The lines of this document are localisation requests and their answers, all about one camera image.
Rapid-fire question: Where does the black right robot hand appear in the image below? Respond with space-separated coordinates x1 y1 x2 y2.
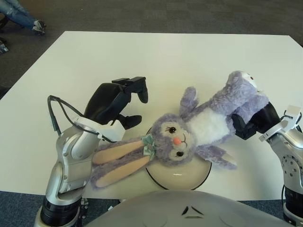
231 101 281 140

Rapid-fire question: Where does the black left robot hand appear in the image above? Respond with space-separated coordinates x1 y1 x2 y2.
84 76 149 130

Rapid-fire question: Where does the purple plush bunny doll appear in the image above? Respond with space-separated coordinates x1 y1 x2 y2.
89 70 270 190

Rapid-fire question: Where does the white plate with black rim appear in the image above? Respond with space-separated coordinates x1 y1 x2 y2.
144 126 213 191

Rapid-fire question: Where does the grey white sneaker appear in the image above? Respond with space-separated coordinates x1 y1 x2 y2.
32 19 47 34

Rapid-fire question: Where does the silver robot torso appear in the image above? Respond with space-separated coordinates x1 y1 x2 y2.
87 190 294 227

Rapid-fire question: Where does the blue jeans leg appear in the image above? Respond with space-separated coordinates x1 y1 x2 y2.
0 0 36 30

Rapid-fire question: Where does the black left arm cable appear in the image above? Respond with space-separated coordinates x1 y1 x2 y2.
47 95 114 142

